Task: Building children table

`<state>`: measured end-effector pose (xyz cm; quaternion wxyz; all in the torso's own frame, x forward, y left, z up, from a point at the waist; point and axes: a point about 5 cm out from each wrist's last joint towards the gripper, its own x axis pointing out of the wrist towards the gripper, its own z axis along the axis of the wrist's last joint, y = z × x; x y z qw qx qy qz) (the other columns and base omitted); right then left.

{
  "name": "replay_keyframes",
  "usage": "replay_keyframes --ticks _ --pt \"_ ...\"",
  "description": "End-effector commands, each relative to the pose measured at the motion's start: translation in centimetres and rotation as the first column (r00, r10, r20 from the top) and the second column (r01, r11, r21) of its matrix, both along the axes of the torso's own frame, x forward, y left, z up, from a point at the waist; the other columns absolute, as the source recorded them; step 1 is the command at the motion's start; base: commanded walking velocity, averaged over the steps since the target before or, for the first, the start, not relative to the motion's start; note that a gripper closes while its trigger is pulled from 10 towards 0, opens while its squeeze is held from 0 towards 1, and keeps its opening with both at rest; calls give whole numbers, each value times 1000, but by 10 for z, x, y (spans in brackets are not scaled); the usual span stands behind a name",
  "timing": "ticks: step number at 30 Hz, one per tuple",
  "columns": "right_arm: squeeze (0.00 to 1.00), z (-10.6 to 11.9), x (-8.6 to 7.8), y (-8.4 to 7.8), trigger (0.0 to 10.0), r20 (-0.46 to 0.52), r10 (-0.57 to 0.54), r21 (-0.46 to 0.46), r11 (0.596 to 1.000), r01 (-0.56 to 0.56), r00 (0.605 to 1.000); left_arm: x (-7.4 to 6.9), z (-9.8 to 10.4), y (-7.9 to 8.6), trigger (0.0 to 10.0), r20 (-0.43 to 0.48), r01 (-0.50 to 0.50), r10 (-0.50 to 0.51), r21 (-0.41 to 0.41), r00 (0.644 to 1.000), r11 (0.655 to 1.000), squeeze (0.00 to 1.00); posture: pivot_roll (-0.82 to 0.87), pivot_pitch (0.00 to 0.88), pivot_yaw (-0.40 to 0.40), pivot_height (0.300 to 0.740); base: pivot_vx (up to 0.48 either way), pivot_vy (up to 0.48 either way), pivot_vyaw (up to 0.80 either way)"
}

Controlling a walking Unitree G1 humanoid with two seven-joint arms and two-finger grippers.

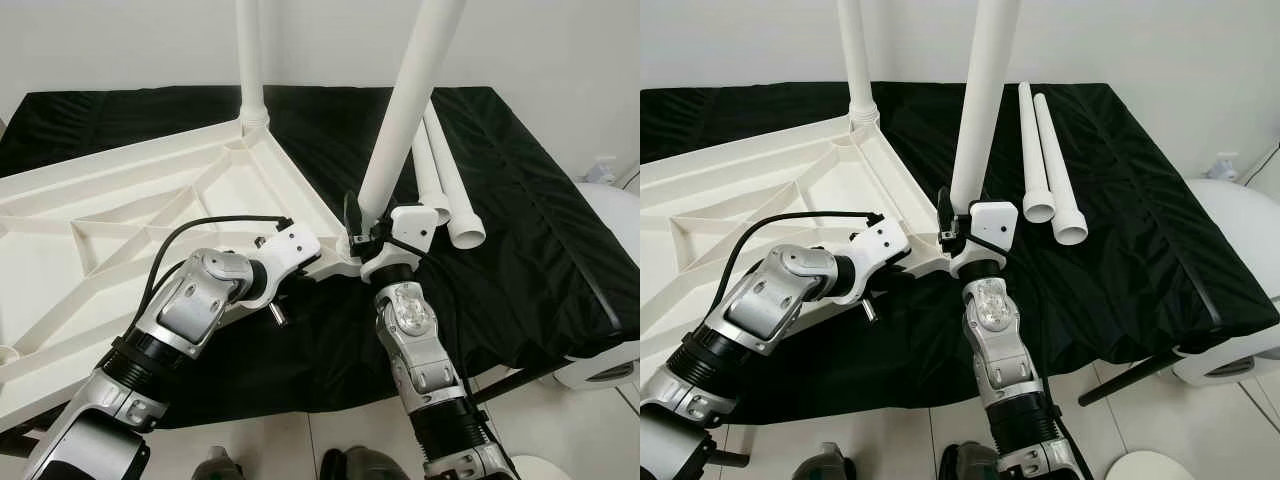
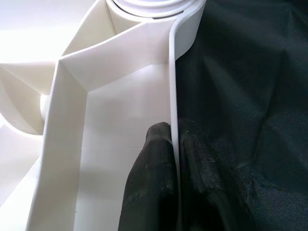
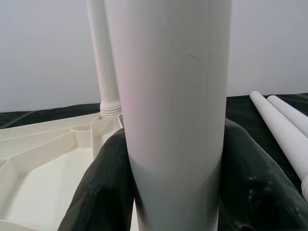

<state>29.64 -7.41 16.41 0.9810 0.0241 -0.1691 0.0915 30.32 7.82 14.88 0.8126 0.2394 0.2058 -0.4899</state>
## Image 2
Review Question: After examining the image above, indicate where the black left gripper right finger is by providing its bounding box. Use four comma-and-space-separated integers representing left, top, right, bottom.
177, 118, 258, 231

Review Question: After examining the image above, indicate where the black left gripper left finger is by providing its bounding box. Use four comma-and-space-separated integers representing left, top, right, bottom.
117, 121, 180, 231

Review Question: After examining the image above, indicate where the white plastic table top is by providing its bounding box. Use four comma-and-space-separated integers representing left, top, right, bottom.
0, 0, 206, 231

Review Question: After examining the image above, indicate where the white plastic table leg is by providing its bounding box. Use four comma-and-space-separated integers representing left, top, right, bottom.
105, 0, 205, 18

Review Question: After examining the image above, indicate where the black tablecloth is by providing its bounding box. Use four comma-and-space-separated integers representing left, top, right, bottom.
173, 0, 308, 231

